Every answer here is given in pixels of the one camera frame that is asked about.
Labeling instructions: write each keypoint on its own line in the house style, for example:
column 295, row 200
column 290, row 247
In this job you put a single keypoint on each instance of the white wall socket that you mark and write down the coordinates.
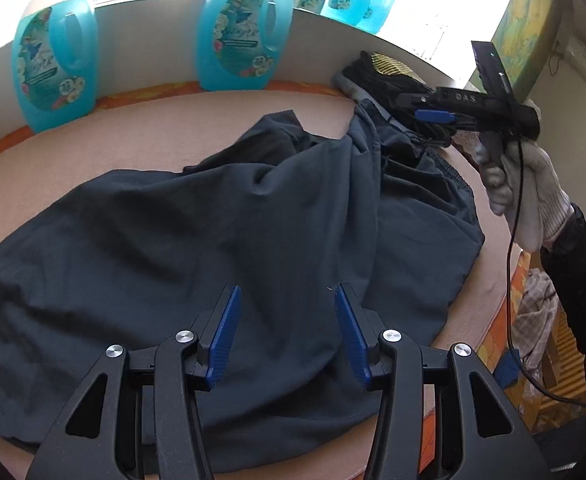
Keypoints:
column 580, row 51

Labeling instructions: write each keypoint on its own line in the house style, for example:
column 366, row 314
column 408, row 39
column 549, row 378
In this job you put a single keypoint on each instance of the person's right hand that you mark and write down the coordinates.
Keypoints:
column 523, row 195

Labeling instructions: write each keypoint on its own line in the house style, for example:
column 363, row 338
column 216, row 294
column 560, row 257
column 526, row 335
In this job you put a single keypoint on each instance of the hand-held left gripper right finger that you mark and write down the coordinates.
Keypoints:
column 350, row 335

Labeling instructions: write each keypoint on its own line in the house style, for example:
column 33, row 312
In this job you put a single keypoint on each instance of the grey checked cloth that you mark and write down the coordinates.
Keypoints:
column 538, row 305

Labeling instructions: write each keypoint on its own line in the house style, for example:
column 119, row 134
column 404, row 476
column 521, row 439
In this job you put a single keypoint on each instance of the stack of folded clothes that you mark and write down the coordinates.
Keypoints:
column 343, row 85

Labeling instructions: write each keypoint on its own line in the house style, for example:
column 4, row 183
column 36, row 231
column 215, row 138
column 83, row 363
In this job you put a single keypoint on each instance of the black yellow-patterned folded garment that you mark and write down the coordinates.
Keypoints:
column 373, row 70

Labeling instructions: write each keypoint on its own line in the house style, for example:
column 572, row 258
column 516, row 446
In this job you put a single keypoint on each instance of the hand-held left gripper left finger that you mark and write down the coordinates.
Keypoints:
column 225, row 335

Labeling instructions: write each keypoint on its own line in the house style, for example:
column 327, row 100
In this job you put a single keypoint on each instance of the small blue object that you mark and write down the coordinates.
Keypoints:
column 505, row 367

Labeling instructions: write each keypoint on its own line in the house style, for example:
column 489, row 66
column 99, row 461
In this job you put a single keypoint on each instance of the dark navy pants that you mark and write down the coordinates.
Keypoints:
column 223, row 220

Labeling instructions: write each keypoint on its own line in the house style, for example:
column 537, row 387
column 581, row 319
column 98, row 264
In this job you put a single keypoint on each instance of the large blue detergent bottle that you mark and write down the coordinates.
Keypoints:
column 245, row 25
column 55, row 60

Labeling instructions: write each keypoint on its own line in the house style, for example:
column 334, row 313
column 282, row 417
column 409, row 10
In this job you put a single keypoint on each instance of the green patterned panel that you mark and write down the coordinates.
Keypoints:
column 523, row 20

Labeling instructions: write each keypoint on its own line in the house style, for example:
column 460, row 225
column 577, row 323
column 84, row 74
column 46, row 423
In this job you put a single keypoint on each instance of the person's right forearm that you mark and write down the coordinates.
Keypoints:
column 583, row 280

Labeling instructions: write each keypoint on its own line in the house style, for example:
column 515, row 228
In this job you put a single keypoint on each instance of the wooden slatted frame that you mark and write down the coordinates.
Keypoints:
column 573, row 360

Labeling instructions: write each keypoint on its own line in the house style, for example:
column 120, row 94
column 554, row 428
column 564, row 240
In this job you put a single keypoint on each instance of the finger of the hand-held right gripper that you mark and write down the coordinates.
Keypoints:
column 435, row 116
column 415, row 99

